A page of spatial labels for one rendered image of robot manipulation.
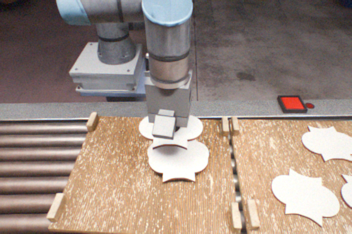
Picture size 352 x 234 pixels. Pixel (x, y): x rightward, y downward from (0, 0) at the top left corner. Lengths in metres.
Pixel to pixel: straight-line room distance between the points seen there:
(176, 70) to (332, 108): 0.66
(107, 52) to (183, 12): 0.61
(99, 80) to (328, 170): 0.79
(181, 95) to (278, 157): 0.35
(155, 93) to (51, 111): 0.51
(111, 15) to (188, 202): 0.42
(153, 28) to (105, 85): 0.60
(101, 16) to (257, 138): 0.51
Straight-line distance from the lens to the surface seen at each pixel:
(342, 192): 0.70
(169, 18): 0.39
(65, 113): 0.88
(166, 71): 0.43
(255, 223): 0.56
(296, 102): 0.91
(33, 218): 0.67
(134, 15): 0.49
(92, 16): 0.49
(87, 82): 0.99
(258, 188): 0.63
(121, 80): 0.94
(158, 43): 0.41
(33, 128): 0.87
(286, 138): 0.76
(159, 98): 0.48
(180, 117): 0.50
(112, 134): 0.73
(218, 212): 0.58
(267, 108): 0.87
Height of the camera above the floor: 1.46
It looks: 45 degrees down
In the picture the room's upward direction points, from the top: straight up
